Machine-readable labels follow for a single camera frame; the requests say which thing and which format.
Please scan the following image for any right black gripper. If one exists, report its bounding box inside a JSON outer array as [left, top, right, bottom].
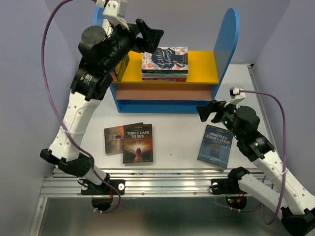
[[196, 98, 243, 140]]

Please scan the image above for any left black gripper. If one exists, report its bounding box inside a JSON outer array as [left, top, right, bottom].
[[103, 16, 164, 72]]

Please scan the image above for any Animal Farm book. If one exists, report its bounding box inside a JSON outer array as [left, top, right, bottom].
[[115, 54, 130, 82]]

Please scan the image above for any Three Days To See book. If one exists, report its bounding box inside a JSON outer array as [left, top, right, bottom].
[[123, 123, 154, 164]]

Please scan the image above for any Jane Eyre blue book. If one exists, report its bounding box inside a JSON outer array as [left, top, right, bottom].
[[102, 19, 119, 83]]

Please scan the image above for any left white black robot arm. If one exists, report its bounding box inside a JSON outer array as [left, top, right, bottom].
[[40, 19, 164, 194]]

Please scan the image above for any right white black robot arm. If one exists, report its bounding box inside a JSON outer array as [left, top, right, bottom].
[[196, 100, 315, 236]]

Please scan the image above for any green spine book in stack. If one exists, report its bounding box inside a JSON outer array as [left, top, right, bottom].
[[142, 73, 188, 78]]

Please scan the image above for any red spine book in stack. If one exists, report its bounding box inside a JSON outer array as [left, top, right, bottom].
[[142, 77, 187, 82]]

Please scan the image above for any Little Women floral book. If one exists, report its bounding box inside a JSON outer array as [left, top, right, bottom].
[[141, 46, 189, 74]]

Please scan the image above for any Nineteen Eighty-Four blue book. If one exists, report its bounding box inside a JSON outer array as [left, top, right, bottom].
[[197, 125, 233, 170]]

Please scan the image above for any blue yellow wooden bookshelf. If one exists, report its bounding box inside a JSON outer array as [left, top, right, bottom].
[[93, 6, 240, 115]]

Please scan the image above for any dark brown book underneath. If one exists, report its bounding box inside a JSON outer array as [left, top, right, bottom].
[[104, 122, 143, 155]]

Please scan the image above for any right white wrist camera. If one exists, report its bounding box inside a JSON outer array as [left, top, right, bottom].
[[224, 87, 246, 107]]

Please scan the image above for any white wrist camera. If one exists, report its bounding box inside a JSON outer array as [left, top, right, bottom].
[[224, 87, 246, 107], [95, 0, 129, 30]]

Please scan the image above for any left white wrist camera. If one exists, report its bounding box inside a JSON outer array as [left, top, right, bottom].
[[95, 0, 129, 30]]

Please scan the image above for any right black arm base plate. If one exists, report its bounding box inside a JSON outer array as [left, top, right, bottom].
[[209, 177, 261, 196]]

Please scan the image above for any aluminium rail frame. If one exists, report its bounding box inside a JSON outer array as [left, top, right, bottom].
[[27, 63, 311, 236]]

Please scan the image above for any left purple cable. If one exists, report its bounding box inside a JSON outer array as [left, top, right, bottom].
[[40, 0, 122, 214]]

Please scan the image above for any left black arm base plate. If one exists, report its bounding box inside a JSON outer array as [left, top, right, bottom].
[[78, 179, 126, 196]]

